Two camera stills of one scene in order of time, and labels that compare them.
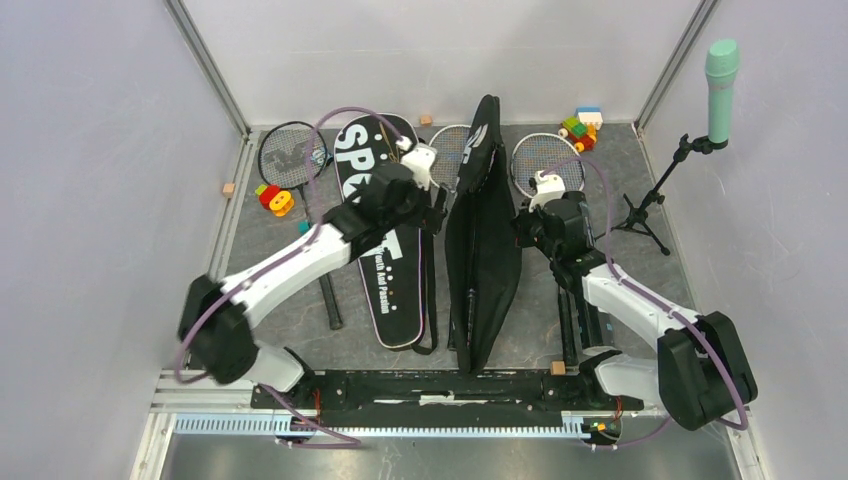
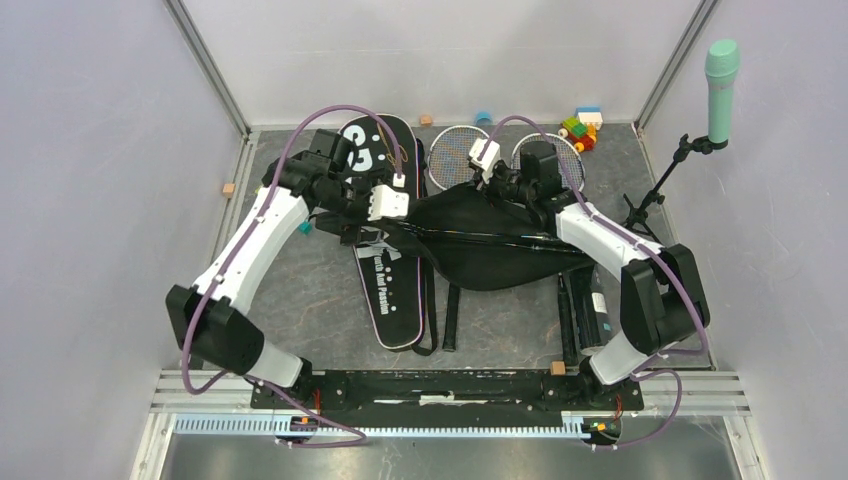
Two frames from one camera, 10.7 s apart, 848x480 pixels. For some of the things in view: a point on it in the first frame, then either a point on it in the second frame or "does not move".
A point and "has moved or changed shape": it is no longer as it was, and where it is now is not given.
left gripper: (427, 216) → (365, 185)
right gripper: (519, 224) → (502, 166)
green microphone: (721, 67) does not move
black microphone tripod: (638, 216) does not move
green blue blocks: (582, 128) does not move
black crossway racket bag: (482, 246) has moved or changed shape
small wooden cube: (558, 368) does not move
